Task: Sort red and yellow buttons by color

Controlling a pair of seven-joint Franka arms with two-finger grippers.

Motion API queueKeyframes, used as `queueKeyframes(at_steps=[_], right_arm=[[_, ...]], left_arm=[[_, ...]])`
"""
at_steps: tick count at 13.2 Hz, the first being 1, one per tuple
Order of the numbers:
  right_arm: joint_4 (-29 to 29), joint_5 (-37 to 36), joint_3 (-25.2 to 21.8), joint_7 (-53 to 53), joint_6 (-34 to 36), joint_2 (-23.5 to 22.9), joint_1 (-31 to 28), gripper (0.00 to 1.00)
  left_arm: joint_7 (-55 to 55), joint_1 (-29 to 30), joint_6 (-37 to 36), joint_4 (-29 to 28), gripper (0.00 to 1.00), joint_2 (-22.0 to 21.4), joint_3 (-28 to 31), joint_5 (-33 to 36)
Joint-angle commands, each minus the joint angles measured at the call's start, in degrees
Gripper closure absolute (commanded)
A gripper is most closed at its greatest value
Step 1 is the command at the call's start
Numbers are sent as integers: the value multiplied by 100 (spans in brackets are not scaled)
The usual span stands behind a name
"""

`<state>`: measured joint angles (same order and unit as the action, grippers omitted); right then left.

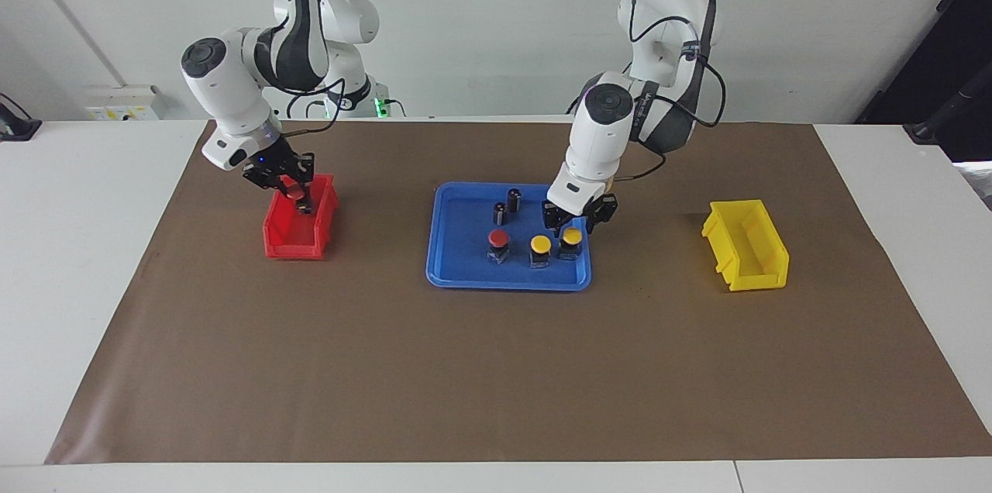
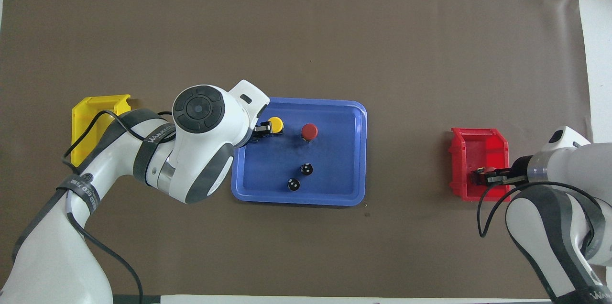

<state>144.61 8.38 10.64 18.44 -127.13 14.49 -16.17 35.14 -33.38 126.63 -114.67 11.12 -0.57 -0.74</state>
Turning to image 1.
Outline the red plastic bin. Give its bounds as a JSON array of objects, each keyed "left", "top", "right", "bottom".
[{"left": 263, "top": 173, "right": 340, "bottom": 260}]

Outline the blue plastic tray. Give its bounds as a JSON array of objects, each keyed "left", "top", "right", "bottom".
[{"left": 425, "top": 181, "right": 593, "bottom": 292}]

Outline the brown table mat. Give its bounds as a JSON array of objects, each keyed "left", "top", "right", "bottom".
[{"left": 45, "top": 119, "right": 992, "bottom": 465}]

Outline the yellow plastic bin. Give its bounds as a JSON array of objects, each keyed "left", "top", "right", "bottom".
[{"left": 701, "top": 199, "right": 791, "bottom": 292}]

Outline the black device on table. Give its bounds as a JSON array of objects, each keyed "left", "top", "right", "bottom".
[{"left": 0, "top": 93, "right": 42, "bottom": 142}]

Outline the black stand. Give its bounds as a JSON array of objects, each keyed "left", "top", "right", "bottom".
[{"left": 903, "top": 78, "right": 992, "bottom": 147}]

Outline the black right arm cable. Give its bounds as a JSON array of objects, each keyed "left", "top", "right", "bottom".
[{"left": 258, "top": 0, "right": 347, "bottom": 123}]

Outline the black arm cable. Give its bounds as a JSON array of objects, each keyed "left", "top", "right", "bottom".
[
  {"left": 618, "top": 0, "right": 728, "bottom": 182},
  {"left": 258, "top": 0, "right": 347, "bottom": 123}
]

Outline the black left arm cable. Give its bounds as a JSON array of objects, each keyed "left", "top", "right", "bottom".
[{"left": 618, "top": 0, "right": 728, "bottom": 182}]

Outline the white wall outlet box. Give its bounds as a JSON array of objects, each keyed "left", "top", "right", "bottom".
[{"left": 84, "top": 85, "right": 161, "bottom": 122}]

